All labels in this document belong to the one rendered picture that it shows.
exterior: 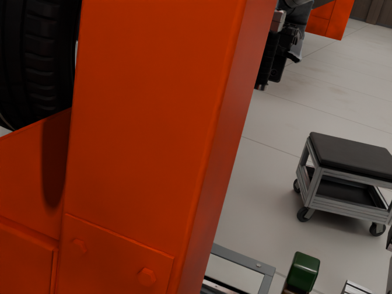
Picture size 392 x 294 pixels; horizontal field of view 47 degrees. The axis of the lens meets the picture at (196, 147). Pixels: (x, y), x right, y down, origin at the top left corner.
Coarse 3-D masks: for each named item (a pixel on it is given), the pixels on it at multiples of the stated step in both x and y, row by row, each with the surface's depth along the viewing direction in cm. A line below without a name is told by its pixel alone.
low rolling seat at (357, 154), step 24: (312, 144) 215; (336, 144) 213; (360, 144) 220; (312, 168) 230; (336, 168) 194; (360, 168) 193; (384, 168) 198; (312, 192) 200; (336, 192) 220; (360, 192) 226; (360, 216) 202; (384, 216) 201
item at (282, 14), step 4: (276, 12) 108; (280, 12) 107; (284, 12) 108; (276, 16) 108; (280, 16) 108; (284, 16) 110; (272, 20) 109; (276, 20) 108; (280, 20) 108; (284, 20) 112; (272, 24) 109; (276, 24) 109; (280, 24) 108; (272, 28) 109; (276, 28) 109; (280, 28) 110; (276, 32) 110
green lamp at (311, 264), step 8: (296, 256) 68; (304, 256) 68; (296, 264) 66; (304, 264) 66; (312, 264) 66; (288, 272) 67; (296, 272) 66; (304, 272) 66; (312, 272) 65; (288, 280) 67; (296, 280) 66; (304, 280) 66; (312, 280) 65; (304, 288) 66; (312, 288) 66
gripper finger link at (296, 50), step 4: (300, 40) 120; (296, 44) 122; (300, 44) 120; (292, 48) 124; (296, 48) 122; (300, 48) 120; (288, 52) 123; (292, 52) 124; (296, 52) 121; (300, 52) 120; (288, 56) 123; (292, 56) 122; (296, 56) 120; (300, 56) 120; (292, 60) 121; (296, 60) 118; (300, 60) 117
